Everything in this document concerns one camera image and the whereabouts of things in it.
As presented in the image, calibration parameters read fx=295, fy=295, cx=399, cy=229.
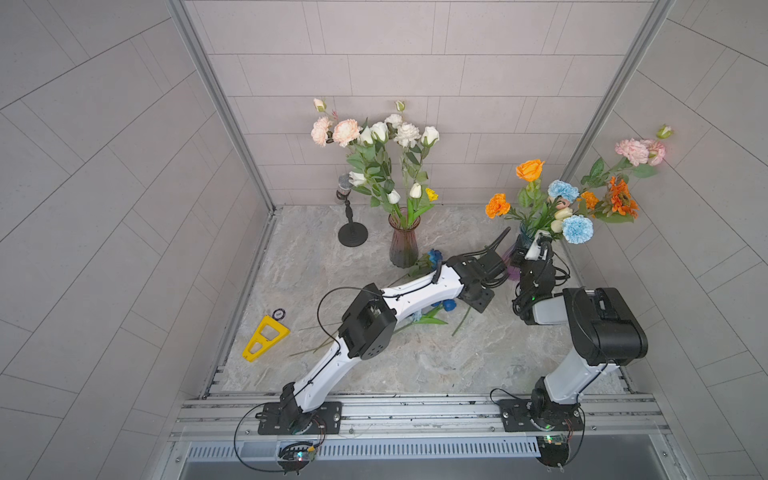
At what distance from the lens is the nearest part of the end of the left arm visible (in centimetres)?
63

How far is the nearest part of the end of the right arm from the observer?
818 millimetres

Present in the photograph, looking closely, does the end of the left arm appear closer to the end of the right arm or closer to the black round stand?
the end of the right arm
